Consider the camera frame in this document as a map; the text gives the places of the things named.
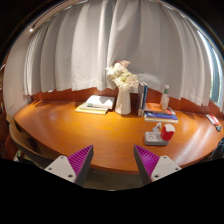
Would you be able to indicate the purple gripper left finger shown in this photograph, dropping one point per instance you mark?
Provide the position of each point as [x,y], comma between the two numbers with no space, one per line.
[74,167]

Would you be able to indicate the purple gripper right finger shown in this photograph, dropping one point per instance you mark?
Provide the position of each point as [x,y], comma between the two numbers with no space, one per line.
[152,167]

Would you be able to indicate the red and white charger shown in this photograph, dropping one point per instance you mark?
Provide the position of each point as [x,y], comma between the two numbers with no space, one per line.
[167,132]

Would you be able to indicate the blue flat book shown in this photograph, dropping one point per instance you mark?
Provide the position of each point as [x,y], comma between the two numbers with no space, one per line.
[155,117]

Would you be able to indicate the yellow book under stack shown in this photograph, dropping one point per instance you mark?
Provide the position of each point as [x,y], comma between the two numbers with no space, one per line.
[83,108]

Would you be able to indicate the orange flat book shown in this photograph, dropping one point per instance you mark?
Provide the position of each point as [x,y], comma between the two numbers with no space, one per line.
[156,108]

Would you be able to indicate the white book on stack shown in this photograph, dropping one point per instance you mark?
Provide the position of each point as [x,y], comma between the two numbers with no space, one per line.
[101,101]

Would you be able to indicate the upright blue book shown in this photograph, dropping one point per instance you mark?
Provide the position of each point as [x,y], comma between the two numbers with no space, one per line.
[144,95]

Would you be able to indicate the clear plastic bottle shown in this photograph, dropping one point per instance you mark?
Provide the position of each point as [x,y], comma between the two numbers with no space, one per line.
[165,98]

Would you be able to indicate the white ceramic vase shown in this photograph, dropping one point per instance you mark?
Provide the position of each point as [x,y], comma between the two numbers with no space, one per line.
[123,102]

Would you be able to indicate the wooden chair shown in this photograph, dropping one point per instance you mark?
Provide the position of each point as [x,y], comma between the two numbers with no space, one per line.
[24,145]

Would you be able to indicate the upright grey book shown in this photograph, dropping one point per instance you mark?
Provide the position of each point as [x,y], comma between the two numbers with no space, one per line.
[140,98]

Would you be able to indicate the dark object right edge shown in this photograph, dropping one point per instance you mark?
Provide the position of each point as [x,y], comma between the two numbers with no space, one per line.
[219,150]

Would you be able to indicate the red object at right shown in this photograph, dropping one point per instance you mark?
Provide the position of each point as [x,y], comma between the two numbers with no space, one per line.
[214,121]

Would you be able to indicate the white and pink flowers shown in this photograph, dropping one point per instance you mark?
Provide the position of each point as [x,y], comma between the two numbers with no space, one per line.
[121,76]

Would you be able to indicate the white curtain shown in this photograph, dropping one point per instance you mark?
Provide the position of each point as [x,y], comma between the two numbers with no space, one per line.
[73,49]

